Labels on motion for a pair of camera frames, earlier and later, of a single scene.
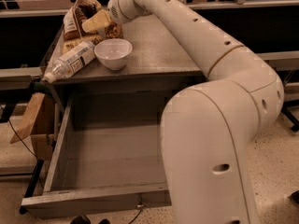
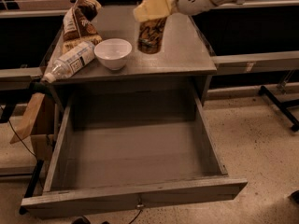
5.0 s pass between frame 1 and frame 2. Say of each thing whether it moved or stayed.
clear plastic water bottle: stayed
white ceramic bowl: stayed
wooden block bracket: stayed
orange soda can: moved
